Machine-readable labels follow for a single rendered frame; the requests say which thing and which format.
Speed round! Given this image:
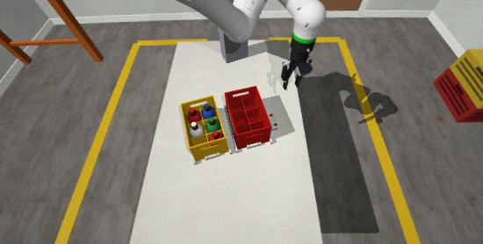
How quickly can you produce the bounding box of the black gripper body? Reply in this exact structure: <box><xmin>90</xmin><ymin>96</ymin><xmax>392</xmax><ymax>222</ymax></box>
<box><xmin>289</xmin><ymin>50</ymin><xmax>309</xmax><ymax>68</ymax></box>

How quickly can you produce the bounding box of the yellow divided crate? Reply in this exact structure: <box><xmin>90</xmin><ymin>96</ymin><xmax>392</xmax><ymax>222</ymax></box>
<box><xmin>182</xmin><ymin>101</ymin><xmax>229</xmax><ymax>161</ymax></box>

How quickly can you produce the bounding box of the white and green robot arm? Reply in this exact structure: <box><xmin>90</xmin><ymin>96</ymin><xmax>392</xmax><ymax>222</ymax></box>
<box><xmin>177</xmin><ymin>0</ymin><xmax>327</xmax><ymax>76</ymax></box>

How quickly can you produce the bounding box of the red crate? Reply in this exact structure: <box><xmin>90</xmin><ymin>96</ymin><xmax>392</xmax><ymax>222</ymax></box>
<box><xmin>226</xmin><ymin>90</ymin><xmax>272</xmax><ymax>149</ymax></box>

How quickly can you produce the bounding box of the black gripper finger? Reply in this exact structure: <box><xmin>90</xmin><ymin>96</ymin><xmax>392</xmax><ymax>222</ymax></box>
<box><xmin>295</xmin><ymin>57</ymin><xmax>312</xmax><ymax>87</ymax></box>
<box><xmin>281</xmin><ymin>61</ymin><xmax>298</xmax><ymax>90</ymax></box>

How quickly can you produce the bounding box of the white paper pick list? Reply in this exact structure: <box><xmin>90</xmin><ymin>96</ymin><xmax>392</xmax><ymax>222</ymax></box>
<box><xmin>265</xmin><ymin>108</ymin><xmax>279</xmax><ymax>132</ymax></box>

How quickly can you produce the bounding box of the green bottle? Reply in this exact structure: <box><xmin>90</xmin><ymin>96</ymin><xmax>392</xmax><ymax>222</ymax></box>
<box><xmin>206</xmin><ymin>117</ymin><xmax>221</xmax><ymax>133</ymax></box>

